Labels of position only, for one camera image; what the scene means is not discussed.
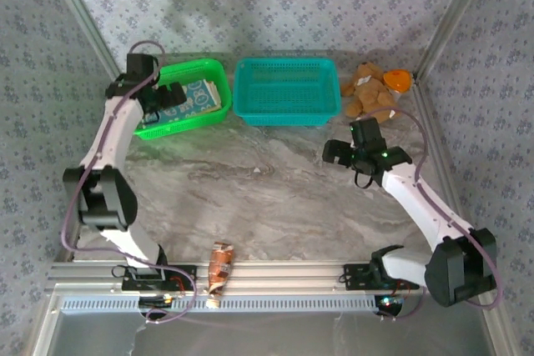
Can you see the cream towel blue rabbit print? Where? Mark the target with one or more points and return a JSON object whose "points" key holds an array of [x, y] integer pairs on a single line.
{"points": [[196, 101]]}

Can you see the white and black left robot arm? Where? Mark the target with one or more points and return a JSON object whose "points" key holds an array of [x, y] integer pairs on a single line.
{"points": [[112, 135]]}

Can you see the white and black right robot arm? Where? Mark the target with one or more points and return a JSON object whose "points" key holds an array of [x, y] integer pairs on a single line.
{"points": [[417, 202]]}

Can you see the green plastic mesh basket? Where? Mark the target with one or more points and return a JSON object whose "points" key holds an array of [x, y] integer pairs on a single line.
{"points": [[217, 72]]}

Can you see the brown teddy bear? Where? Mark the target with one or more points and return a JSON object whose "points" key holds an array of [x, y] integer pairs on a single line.
{"points": [[373, 89]]}

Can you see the teal plastic mesh basket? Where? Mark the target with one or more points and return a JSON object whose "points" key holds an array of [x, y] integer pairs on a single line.
{"points": [[288, 89]]}

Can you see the brown snack wrapper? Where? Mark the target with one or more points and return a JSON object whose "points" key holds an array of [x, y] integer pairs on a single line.
{"points": [[220, 266]]}

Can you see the grey metal panel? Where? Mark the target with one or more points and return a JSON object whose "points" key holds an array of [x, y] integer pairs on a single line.
{"points": [[267, 335]]}

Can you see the aluminium table side rail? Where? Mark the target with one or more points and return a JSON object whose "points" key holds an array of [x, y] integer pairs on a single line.
{"points": [[422, 95]]}

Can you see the aluminium frame post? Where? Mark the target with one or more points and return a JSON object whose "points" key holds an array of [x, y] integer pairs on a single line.
{"points": [[85, 18], [454, 18]]}

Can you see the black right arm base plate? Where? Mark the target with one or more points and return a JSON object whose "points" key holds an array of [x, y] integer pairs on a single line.
{"points": [[354, 272]]}

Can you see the aluminium frame rail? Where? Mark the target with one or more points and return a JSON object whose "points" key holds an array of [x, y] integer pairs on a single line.
{"points": [[283, 277]]}

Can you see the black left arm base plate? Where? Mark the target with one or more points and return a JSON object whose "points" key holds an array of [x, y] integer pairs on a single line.
{"points": [[189, 270]]}

